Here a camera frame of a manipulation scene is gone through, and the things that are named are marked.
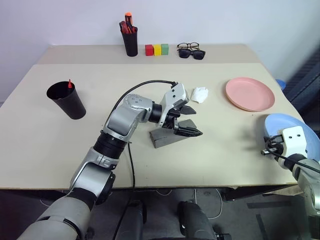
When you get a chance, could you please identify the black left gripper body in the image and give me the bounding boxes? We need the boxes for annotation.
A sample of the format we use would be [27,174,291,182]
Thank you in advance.
[164,99,190,130]

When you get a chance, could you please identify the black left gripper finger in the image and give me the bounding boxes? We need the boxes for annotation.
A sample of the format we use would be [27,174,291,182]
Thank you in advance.
[180,104,197,116]
[173,119,204,137]

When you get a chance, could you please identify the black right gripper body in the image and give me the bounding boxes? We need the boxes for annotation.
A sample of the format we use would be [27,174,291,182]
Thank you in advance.
[260,134,285,157]

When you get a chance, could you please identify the grey glasses case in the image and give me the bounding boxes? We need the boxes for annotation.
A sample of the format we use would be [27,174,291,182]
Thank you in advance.
[149,119,204,149]

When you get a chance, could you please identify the blue plastic plate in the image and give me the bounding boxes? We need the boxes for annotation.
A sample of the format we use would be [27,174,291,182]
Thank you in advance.
[264,113,320,161]

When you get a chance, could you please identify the crumpled white tissue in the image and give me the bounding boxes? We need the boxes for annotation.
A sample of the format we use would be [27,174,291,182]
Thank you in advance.
[191,86,209,104]

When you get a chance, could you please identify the pink plastic plate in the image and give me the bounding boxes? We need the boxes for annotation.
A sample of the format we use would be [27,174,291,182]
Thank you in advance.
[225,77,276,112]

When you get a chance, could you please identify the blue round stool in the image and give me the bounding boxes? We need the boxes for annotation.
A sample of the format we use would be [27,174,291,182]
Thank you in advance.
[274,78,287,91]

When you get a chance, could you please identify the black sunglasses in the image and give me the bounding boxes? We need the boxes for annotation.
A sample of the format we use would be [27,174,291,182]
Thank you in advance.
[178,48,207,61]

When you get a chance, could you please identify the black pen holder cup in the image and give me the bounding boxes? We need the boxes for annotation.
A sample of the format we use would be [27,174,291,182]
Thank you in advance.
[121,31,139,57]

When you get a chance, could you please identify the dark rounded shape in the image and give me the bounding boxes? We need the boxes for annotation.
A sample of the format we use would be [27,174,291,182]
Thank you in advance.
[177,200,219,240]
[116,199,147,240]

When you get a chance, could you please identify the wide black cup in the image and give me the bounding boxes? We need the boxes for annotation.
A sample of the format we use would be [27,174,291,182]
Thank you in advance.
[46,80,87,120]

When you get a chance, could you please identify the orange-capped black marker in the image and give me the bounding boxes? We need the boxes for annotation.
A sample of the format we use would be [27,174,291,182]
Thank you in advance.
[124,11,134,29]

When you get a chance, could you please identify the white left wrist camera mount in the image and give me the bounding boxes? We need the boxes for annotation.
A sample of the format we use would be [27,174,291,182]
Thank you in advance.
[157,83,190,128]

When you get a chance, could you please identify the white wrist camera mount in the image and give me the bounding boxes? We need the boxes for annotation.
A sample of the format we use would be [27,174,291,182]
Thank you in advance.
[277,125,309,158]
[157,83,190,128]

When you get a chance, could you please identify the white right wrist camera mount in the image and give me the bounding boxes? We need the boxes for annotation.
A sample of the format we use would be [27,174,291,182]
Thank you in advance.
[277,125,309,158]

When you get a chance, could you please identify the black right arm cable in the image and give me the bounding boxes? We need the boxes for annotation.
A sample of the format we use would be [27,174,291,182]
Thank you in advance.
[266,143,320,173]

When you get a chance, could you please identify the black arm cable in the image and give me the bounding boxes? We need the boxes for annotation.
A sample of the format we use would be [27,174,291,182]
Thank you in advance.
[109,79,179,240]
[266,143,320,173]

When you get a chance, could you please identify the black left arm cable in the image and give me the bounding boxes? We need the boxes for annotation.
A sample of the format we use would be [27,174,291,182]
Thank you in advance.
[109,79,179,240]

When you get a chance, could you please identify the black table frame bar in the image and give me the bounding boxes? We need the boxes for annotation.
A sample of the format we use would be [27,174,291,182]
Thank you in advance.
[221,184,299,202]

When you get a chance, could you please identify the round thin-frame tortoiseshell glasses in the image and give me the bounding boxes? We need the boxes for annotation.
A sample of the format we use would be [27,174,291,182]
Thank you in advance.
[176,42,201,52]

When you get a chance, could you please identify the white floor cable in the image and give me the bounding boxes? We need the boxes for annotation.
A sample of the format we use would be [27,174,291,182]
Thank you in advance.
[193,188,224,220]

